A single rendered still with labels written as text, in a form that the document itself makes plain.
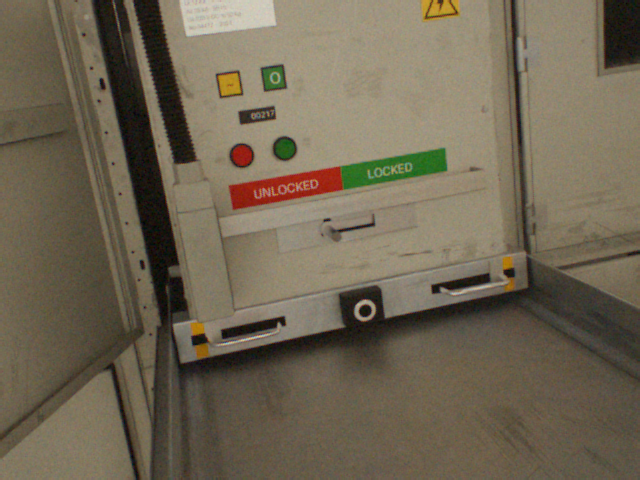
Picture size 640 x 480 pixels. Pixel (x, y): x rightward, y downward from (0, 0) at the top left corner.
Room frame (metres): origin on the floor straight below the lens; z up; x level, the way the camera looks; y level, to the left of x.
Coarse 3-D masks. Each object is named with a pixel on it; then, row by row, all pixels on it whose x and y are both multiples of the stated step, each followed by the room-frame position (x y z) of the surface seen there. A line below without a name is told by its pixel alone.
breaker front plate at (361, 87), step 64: (128, 0) 0.88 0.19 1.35; (320, 0) 0.93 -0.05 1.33; (384, 0) 0.95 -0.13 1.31; (192, 64) 0.90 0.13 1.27; (256, 64) 0.91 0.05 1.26; (320, 64) 0.93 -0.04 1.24; (384, 64) 0.94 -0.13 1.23; (448, 64) 0.96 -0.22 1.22; (192, 128) 0.89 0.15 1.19; (256, 128) 0.91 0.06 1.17; (320, 128) 0.93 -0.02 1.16; (384, 128) 0.94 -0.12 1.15; (448, 128) 0.96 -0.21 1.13; (256, 256) 0.90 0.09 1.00; (320, 256) 0.92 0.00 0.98; (384, 256) 0.94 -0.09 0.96; (448, 256) 0.96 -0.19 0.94
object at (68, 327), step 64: (0, 0) 0.97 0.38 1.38; (64, 0) 1.06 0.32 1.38; (0, 64) 0.94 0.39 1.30; (0, 128) 0.88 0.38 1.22; (64, 128) 1.01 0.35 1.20; (0, 192) 0.88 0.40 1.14; (64, 192) 1.00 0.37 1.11; (0, 256) 0.85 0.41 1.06; (64, 256) 0.97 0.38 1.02; (0, 320) 0.82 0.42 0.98; (64, 320) 0.93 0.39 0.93; (0, 384) 0.79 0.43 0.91; (64, 384) 0.90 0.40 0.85; (0, 448) 0.73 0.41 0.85
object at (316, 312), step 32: (512, 256) 0.96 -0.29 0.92; (352, 288) 0.92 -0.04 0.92; (384, 288) 0.92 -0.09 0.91; (416, 288) 0.93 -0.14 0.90; (448, 288) 0.94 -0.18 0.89; (192, 320) 0.87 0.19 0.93; (224, 320) 0.88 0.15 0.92; (256, 320) 0.89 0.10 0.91; (288, 320) 0.90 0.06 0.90; (320, 320) 0.91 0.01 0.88; (192, 352) 0.87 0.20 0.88; (224, 352) 0.88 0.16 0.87
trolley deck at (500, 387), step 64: (384, 320) 0.96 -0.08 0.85; (448, 320) 0.93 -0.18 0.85; (512, 320) 0.90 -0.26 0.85; (256, 384) 0.81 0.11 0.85; (320, 384) 0.78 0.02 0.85; (384, 384) 0.76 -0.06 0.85; (448, 384) 0.74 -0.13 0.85; (512, 384) 0.72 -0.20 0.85; (576, 384) 0.70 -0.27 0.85; (256, 448) 0.66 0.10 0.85; (320, 448) 0.64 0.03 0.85; (384, 448) 0.62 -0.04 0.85; (448, 448) 0.61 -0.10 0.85; (512, 448) 0.59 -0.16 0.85; (576, 448) 0.58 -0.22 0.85
